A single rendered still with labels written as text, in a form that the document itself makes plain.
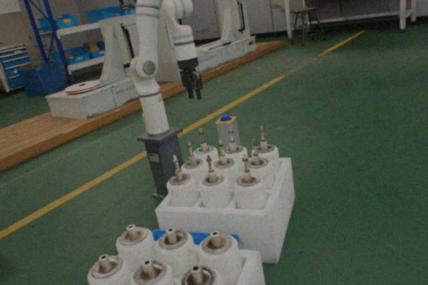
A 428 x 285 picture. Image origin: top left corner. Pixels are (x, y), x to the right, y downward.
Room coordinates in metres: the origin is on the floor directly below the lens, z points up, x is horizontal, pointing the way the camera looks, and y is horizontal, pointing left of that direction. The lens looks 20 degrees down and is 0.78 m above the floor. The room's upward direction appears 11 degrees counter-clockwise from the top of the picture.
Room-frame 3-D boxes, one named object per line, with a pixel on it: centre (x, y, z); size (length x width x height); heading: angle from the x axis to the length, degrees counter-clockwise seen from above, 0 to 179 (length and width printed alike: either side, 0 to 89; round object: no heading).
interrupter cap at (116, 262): (0.71, 0.30, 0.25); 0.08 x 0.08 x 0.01
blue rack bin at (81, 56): (6.04, 1.97, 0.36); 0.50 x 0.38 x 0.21; 50
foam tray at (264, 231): (1.16, -0.03, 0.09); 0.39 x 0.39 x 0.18; 66
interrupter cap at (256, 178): (1.01, -0.09, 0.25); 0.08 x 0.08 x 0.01
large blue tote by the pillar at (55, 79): (5.30, 2.19, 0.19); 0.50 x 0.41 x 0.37; 53
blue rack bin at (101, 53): (6.38, 1.69, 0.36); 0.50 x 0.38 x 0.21; 50
